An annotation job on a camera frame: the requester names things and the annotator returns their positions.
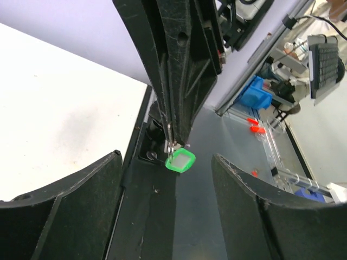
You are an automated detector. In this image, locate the black computer keyboard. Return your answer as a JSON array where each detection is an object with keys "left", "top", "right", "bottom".
[{"left": 307, "top": 34, "right": 345, "bottom": 106}]

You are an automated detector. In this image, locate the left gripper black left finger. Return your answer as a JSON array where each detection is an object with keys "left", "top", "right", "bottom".
[{"left": 1, "top": 151, "right": 123, "bottom": 259}]

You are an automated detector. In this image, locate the silver split keyring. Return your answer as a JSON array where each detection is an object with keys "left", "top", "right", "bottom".
[{"left": 167, "top": 123, "right": 181, "bottom": 159}]

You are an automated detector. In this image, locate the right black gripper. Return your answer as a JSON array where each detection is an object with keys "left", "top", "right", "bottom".
[{"left": 113, "top": 1, "right": 225, "bottom": 145}]

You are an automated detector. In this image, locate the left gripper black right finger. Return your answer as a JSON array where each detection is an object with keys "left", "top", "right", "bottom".
[{"left": 211, "top": 154, "right": 346, "bottom": 259}]

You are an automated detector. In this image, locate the person with headset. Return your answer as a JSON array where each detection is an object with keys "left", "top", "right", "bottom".
[{"left": 257, "top": 1, "right": 346, "bottom": 115}]

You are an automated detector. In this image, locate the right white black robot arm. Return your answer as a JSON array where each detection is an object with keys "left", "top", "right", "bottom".
[{"left": 113, "top": 0, "right": 272, "bottom": 145}]

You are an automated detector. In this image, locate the green key tag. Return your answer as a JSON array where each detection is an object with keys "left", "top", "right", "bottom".
[{"left": 165, "top": 148, "right": 196, "bottom": 173}]

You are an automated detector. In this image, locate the blue plastic storage bin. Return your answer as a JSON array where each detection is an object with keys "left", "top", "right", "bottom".
[{"left": 238, "top": 75, "right": 272, "bottom": 110}]

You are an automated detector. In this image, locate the red plastic block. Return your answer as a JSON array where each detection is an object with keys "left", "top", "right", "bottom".
[{"left": 247, "top": 118, "right": 266, "bottom": 135}]

